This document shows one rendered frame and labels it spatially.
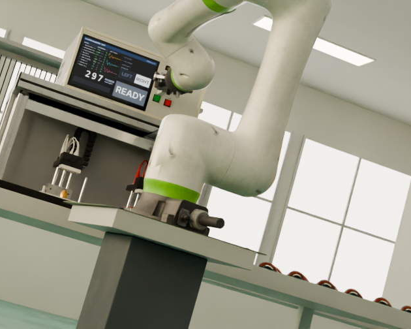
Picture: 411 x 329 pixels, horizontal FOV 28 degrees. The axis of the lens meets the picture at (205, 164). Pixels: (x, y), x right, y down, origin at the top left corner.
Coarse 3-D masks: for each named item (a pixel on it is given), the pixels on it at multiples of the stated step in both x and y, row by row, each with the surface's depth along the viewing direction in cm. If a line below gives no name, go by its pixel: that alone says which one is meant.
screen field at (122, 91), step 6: (120, 84) 256; (126, 84) 256; (114, 90) 255; (120, 90) 256; (126, 90) 256; (132, 90) 257; (138, 90) 257; (114, 96) 255; (120, 96) 256; (126, 96) 256; (132, 96) 257; (138, 96) 257; (144, 96) 258; (132, 102) 257; (138, 102) 257; (144, 102) 258
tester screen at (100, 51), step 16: (80, 48) 253; (96, 48) 254; (112, 48) 256; (80, 64) 252; (96, 64) 254; (112, 64) 255; (128, 64) 257; (144, 64) 259; (112, 80) 255; (112, 96) 255
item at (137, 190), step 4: (140, 176) 248; (136, 180) 251; (140, 180) 247; (132, 184) 253; (136, 184) 248; (140, 184) 247; (128, 188) 258; (132, 188) 251; (136, 188) 247; (140, 188) 247; (132, 192) 256; (136, 192) 247; (140, 192) 245; (136, 196) 257; (128, 200) 256; (136, 200) 256; (128, 204) 255
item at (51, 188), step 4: (48, 184) 246; (52, 184) 247; (48, 188) 246; (52, 188) 246; (56, 188) 247; (60, 188) 247; (64, 188) 248; (48, 192) 246; (52, 192) 246; (56, 192) 247; (60, 192) 247; (68, 192) 248; (68, 196) 248
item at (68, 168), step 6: (60, 156) 245; (66, 156) 241; (72, 156) 241; (78, 156) 242; (54, 162) 253; (60, 162) 240; (66, 162) 241; (72, 162) 241; (78, 162) 242; (60, 168) 242; (66, 168) 238; (72, 168) 239; (78, 168) 242; (54, 174) 249; (72, 174) 251; (54, 180) 249; (60, 180) 250; (60, 186) 249; (66, 186) 250
